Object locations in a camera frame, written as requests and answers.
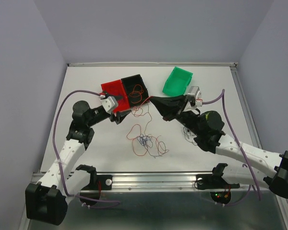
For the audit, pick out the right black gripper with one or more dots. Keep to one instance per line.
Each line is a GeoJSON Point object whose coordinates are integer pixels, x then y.
{"type": "Point", "coordinates": [170, 107]}

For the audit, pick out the black plastic bin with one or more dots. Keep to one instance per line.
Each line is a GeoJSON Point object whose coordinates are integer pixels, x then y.
{"type": "Point", "coordinates": [135, 90]}

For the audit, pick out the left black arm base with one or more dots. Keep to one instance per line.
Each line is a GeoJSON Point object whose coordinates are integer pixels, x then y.
{"type": "Point", "coordinates": [96, 181]}

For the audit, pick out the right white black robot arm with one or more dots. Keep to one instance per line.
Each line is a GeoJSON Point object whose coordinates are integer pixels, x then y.
{"type": "Point", "coordinates": [210, 137]}

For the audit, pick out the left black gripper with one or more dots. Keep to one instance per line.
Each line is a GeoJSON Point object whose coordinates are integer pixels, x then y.
{"type": "Point", "coordinates": [120, 116]}

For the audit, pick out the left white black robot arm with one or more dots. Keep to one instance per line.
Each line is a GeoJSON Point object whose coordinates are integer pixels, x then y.
{"type": "Point", "coordinates": [47, 200]}

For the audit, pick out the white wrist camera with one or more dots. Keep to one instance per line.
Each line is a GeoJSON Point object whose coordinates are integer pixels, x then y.
{"type": "Point", "coordinates": [109, 103]}
{"type": "Point", "coordinates": [193, 99]}

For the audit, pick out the red plastic bin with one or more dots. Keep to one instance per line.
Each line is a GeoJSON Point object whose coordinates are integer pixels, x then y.
{"type": "Point", "coordinates": [116, 89]}

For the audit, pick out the aluminium front rail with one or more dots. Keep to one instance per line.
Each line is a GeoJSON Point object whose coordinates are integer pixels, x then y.
{"type": "Point", "coordinates": [138, 182]}

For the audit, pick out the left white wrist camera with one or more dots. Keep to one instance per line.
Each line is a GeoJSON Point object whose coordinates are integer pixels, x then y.
{"type": "Point", "coordinates": [109, 103]}

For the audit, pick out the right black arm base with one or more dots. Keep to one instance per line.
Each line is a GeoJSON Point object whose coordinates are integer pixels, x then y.
{"type": "Point", "coordinates": [214, 180]}

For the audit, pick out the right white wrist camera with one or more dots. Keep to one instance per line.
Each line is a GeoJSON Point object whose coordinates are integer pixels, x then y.
{"type": "Point", "coordinates": [193, 99]}

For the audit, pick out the green plastic bin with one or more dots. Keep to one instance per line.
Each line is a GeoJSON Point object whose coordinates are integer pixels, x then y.
{"type": "Point", "coordinates": [177, 82]}

